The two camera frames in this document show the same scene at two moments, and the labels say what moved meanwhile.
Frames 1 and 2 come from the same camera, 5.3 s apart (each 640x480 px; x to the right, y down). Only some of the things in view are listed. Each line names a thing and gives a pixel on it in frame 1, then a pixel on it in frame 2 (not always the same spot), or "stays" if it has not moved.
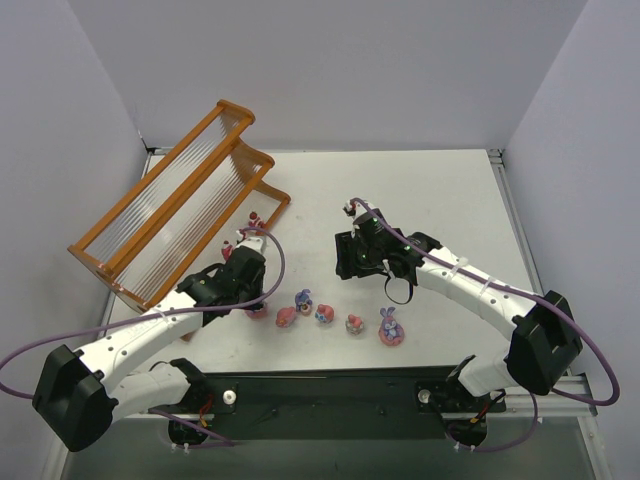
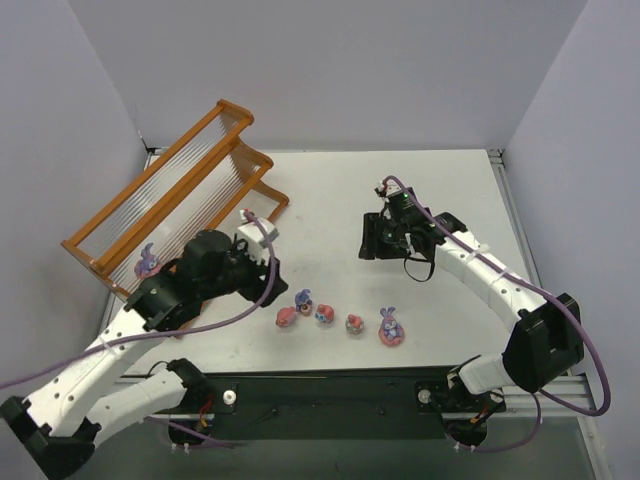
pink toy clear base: x=354 y=325 stays
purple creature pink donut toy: x=257 y=315 -> x=148 y=263
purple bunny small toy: x=302 y=302 stays
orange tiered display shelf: x=204 y=195 stays
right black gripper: x=345 y=256 -> x=373 y=237
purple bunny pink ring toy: x=390 y=333 stays
